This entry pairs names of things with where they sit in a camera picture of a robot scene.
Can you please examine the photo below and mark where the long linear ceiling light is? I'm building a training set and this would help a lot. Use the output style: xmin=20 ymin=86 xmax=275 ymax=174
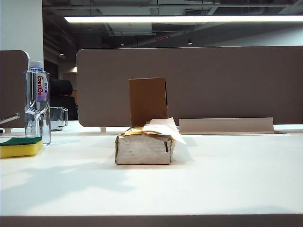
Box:
xmin=63 ymin=15 xmax=303 ymax=24

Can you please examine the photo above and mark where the black office chair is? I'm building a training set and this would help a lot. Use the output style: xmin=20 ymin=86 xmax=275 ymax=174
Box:
xmin=49 ymin=79 xmax=79 ymax=121

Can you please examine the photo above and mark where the yellow sponge with green pad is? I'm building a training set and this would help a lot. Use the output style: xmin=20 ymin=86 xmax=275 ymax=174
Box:
xmin=0 ymin=136 xmax=44 ymax=159

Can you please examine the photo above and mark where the clear Ganten water bottle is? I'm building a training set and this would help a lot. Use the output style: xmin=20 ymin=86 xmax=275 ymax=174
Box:
xmin=24 ymin=61 xmax=52 ymax=147

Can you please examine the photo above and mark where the wide brown desk partition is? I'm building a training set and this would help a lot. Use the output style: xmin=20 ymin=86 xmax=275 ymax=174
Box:
xmin=76 ymin=46 xmax=303 ymax=128

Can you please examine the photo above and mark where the narrow brown desk partition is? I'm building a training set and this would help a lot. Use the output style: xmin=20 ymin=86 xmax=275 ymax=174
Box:
xmin=0 ymin=50 xmax=31 ymax=130

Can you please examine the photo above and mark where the silver metal rod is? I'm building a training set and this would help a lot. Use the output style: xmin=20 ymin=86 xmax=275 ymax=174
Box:
xmin=0 ymin=112 xmax=21 ymax=125

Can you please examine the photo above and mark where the beige cable tray flap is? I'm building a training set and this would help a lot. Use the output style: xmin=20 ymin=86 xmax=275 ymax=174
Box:
xmin=178 ymin=117 xmax=275 ymax=135

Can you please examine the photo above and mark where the clear glass container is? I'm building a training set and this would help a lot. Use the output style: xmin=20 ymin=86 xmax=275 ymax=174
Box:
xmin=49 ymin=106 xmax=69 ymax=132

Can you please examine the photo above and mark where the white tissue sheet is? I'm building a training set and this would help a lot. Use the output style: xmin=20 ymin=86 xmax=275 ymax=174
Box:
xmin=142 ymin=116 xmax=187 ymax=145

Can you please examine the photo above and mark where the brown cardboard box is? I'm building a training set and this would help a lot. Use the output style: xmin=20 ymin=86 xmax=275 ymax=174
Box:
xmin=128 ymin=77 xmax=169 ymax=127

